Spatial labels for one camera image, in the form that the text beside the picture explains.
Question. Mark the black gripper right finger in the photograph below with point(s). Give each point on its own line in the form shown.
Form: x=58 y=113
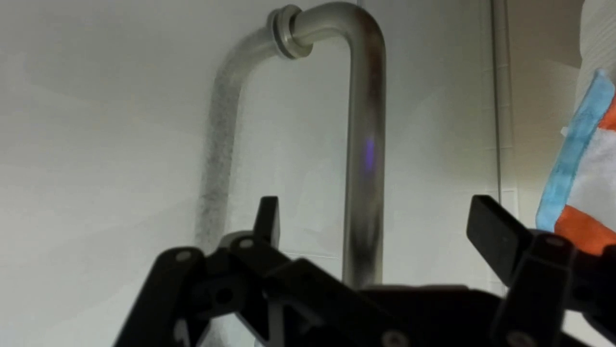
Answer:
x=539 y=281

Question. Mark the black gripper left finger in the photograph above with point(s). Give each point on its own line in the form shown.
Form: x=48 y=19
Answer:
x=173 y=295

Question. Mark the glass shower door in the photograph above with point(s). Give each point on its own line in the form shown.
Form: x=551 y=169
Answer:
x=96 y=160

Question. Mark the fixed glass shower panel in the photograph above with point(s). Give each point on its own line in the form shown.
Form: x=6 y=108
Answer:
x=531 y=96

